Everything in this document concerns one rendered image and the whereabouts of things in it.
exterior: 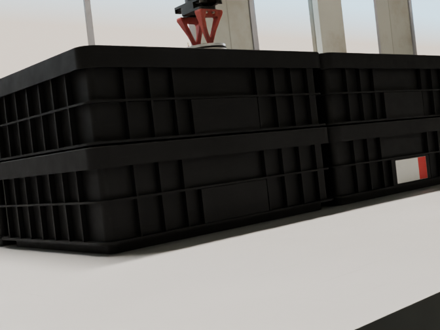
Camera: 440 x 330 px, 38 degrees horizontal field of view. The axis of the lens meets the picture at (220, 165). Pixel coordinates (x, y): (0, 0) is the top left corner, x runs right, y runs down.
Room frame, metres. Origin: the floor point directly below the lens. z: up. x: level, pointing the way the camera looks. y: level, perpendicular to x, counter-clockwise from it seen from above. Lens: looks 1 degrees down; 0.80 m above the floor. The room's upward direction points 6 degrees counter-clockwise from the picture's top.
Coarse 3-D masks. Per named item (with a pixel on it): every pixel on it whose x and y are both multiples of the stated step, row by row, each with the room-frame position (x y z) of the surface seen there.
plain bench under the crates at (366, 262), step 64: (0, 256) 0.82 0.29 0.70; (64, 256) 0.75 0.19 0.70; (128, 256) 0.69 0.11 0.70; (192, 256) 0.64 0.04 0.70; (256, 256) 0.59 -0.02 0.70; (320, 256) 0.55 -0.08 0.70; (384, 256) 0.52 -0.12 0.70; (0, 320) 0.44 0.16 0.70; (64, 320) 0.42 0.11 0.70; (128, 320) 0.40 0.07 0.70; (192, 320) 0.38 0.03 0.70; (256, 320) 0.37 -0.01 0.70; (320, 320) 0.35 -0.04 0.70; (384, 320) 0.35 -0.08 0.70
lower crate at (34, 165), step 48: (144, 144) 0.73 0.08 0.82; (192, 144) 0.78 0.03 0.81; (240, 144) 0.83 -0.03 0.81; (288, 144) 0.89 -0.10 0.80; (48, 192) 0.81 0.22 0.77; (96, 192) 0.72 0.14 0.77; (144, 192) 0.74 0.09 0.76; (192, 192) 0.79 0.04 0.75; (240, 192) 0.83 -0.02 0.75; (288, 192) 0.90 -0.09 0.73; (48, 240) 0.80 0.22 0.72; (96, 240) 0.73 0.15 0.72; (144, 240) 0.75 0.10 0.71
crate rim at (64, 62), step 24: (72, 48) 0.71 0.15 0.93; (96, 48) 0.70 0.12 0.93; (120, 48) 0.72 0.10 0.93; (144, 48) 0.74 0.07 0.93; (168, 48) 0.77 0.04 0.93; (192, 48) 0.79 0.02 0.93; (216, 48) 0.82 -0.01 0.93; (24, 72) 0.80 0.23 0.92; (48, 72) 0.75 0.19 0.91; (0, 96) 0.86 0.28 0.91
